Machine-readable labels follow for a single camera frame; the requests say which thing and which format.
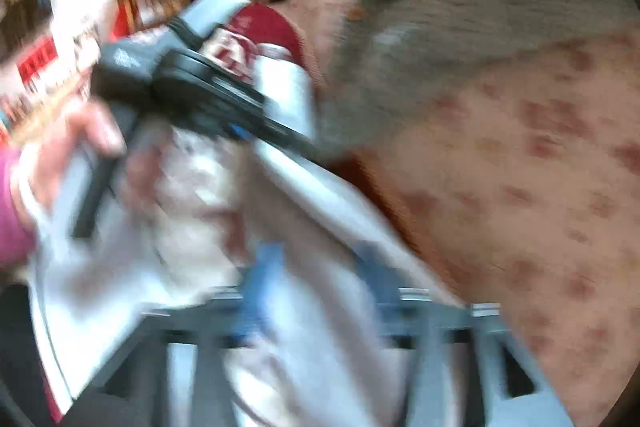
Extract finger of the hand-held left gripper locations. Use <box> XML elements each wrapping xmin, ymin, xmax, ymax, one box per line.
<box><xmin>222</xmin><ymin>104</ymin><xmax>348</xmax><ymax>164</ymax></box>

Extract light grey pants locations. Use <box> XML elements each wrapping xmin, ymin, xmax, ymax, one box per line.
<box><xmin>29</xmin><ymin>51</ymin><xmax>501</xmax><ymax>427</ymax></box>

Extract person's left forearm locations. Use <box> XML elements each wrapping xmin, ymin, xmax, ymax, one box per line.
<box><xmin>0</xmin><ymin>146</ymin><xmax>40</xmax><ymax>274</ymax></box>

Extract floral beige cushion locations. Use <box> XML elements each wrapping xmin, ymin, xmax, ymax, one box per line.
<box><xmin>299</xmin><ymin>0</ymin><xmax>640</xmax><ymax>427</ymax></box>

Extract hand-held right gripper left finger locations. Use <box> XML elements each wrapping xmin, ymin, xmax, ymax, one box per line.
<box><xmin>65</xmin><ymin>243</ymin><xmax>282</xmax><ymax>427</ymax></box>

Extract person's left hand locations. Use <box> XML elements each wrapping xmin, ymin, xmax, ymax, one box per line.
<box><xmin>11</xmin><ymin>101</ymin><xmax>127</xmax><ymax>215</ymax></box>

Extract red wall decoration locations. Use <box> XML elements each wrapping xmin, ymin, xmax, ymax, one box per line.
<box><xmin>17</xmin><ymin>36</ymin><xmax>62</xmax><ymax>94</ymax></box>

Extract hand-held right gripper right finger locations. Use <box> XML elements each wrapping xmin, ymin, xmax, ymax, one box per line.
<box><xmin>357</xmin><ymin>246</ymin><xmax>572</xmax><ymax>427</ymax></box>

